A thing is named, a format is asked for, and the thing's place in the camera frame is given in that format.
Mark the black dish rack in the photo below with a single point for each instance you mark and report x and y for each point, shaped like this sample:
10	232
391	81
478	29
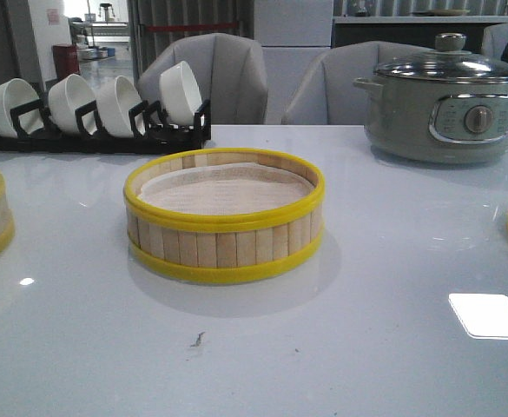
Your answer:
151	133

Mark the white bowl right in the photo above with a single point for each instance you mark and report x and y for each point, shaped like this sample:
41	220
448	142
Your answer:
180	92

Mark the white bowl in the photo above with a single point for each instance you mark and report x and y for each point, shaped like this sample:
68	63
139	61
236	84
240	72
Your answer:
114	100
65	98
180	92
13	93

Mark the grey chair left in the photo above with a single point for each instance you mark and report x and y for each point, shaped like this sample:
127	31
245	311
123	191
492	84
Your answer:
230	72

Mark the green electric cooking pot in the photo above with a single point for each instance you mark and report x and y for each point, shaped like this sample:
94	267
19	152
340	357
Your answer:
440	122

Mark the red cylinder bin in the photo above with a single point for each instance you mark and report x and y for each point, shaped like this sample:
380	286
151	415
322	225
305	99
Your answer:
65	60

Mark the dark counter cabinet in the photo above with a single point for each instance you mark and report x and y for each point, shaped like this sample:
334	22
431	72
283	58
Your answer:
419	31

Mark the glass pot lid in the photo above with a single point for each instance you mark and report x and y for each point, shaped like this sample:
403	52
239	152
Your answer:
448	62

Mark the white bowl far left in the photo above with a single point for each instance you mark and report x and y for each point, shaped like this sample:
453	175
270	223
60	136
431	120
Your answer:
13	93

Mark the grey chair far right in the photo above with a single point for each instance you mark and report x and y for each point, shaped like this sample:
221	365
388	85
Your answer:
494	40

